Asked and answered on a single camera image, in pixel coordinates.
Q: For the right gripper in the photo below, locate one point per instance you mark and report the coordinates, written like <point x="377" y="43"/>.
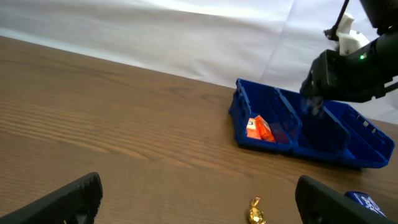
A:
<point x="329" y="74"/>

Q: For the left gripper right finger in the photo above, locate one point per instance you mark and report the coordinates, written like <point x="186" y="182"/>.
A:
<point x="326" y="208"/>

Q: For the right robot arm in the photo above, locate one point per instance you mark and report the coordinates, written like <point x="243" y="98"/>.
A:
<point x="385" y="49"/>

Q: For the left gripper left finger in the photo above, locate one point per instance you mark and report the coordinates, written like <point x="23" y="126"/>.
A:
<point x="62" y="205"/>

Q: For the blue candy pack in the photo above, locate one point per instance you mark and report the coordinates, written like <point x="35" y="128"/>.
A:
<point x="367" y="200"/>

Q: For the blue tray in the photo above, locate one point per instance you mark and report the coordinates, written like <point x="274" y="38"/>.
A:
<point x="367" y="146"/>

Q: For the orange candy box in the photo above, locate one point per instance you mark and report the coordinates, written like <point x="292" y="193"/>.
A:
<point x="251" y="130"/>
<point x="265" y="129"/>

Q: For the gold candy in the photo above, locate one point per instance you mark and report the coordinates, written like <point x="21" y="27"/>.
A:
<point x="256" y="213"/>

